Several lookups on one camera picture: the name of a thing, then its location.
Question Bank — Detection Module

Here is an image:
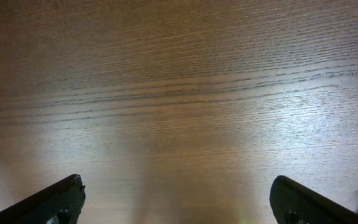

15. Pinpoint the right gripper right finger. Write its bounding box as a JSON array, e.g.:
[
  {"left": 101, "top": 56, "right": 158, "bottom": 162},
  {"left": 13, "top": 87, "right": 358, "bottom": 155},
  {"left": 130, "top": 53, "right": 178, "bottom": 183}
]
[{"left": 269, "top": 175, "right": 358, "bottom": 224}]

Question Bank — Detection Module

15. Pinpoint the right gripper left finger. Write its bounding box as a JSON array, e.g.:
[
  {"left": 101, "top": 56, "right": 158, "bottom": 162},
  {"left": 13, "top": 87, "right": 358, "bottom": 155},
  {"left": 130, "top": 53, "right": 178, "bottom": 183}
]
[{"left": 0, "top": 174, "right": 86, "bottom": 224}]

